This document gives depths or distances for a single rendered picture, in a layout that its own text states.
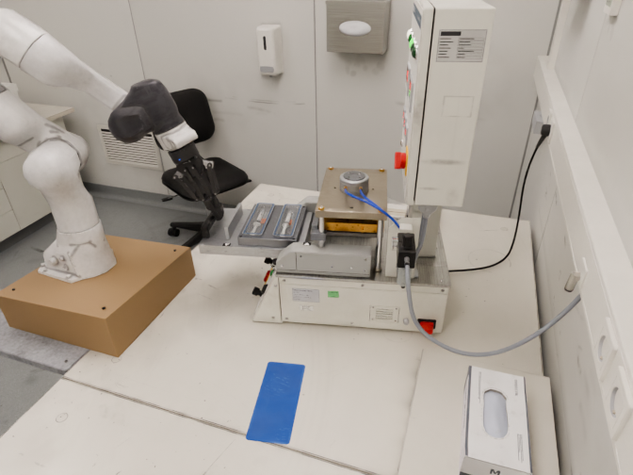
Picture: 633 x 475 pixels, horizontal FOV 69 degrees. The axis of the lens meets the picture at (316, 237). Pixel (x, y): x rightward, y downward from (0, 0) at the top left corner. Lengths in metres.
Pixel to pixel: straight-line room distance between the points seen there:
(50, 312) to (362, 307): 0.83
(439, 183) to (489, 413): 0.50
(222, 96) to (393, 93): 1.09
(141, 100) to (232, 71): 1.80
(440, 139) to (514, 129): 1.70
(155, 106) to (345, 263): 0.62
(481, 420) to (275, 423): 0.45
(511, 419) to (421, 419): 0.18
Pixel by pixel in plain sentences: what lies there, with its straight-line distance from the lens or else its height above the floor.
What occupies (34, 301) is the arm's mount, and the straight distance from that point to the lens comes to 1.47.
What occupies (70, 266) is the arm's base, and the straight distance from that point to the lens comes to 1.50.
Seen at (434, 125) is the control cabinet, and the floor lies 1.34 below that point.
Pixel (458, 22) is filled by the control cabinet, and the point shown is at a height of 1.54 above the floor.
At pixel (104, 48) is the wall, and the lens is 3.57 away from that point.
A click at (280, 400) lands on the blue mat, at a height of 0.75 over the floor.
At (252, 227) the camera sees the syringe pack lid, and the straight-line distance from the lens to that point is 1.31.
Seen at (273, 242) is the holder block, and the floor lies 0.98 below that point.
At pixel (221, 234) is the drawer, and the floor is 0.97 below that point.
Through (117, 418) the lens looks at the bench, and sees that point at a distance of 1.24.
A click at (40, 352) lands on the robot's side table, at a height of 0.75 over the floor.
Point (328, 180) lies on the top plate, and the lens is 1.31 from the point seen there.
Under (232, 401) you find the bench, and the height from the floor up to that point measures 0.75.
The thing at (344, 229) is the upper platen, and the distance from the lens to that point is 1.21.
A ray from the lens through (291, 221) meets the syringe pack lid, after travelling 1.32.
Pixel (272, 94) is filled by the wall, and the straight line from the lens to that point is 2.95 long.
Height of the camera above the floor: 1.67
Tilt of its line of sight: 32 degrees down
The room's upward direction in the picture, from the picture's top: 1 degrees counter-clockwise
